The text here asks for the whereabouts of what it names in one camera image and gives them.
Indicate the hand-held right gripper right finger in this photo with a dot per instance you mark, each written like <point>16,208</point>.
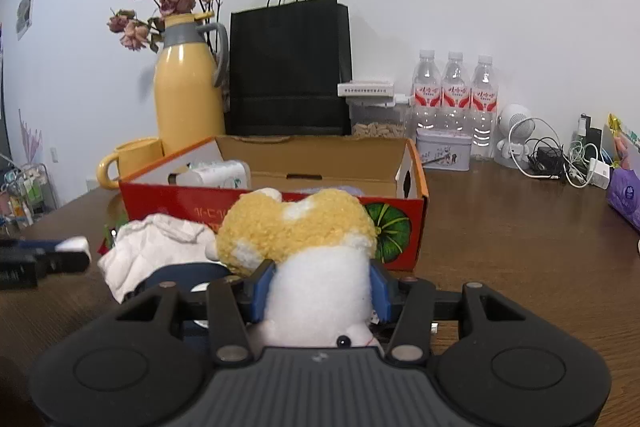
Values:
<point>380,297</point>

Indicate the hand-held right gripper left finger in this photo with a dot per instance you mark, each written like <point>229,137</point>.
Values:
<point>262,292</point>

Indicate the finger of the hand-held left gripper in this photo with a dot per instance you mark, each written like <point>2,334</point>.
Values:
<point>40,244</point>
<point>65,263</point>

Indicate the small white lid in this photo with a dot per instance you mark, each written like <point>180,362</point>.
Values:
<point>75,246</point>

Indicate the yellow and white plush toy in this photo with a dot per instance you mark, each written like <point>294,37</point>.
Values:
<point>300,227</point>

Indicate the white cloth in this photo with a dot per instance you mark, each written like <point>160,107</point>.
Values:
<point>145,247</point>

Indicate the red cardboard box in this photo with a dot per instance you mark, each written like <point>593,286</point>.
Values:
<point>200,209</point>

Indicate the purple cloth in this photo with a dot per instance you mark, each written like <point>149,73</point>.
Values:
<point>345,190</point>

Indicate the clear plastic bottle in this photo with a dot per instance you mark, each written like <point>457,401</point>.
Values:
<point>215,174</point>

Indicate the yellow mug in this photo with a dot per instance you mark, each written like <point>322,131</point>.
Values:
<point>137,157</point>

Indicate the grey metal tin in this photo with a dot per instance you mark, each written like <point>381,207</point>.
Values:
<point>442,152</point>

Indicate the clear container of nuts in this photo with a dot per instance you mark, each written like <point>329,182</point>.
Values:
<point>375,127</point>

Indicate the white flat device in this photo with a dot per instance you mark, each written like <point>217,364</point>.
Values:
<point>365,88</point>

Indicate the yellow thermos jug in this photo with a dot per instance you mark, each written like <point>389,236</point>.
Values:
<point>187,87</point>

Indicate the black power adapter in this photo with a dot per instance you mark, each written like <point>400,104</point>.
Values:
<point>547,159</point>

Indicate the white round mini fan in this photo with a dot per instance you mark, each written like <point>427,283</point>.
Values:
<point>515,122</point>

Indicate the black paper bag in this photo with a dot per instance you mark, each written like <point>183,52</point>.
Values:
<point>290,67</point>

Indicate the white charger plug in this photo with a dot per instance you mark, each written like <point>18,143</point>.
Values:
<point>601,174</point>

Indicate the black upright device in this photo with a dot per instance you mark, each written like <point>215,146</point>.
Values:
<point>592,134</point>

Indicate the purple tissue pack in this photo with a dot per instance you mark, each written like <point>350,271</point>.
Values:
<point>627,192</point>

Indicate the colourful snack bag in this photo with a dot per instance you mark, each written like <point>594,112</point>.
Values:
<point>625,142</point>

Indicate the purple wall decal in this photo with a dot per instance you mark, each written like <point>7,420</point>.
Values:
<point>30,139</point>

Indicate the wall poster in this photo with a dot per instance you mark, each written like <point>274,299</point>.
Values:
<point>25,9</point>

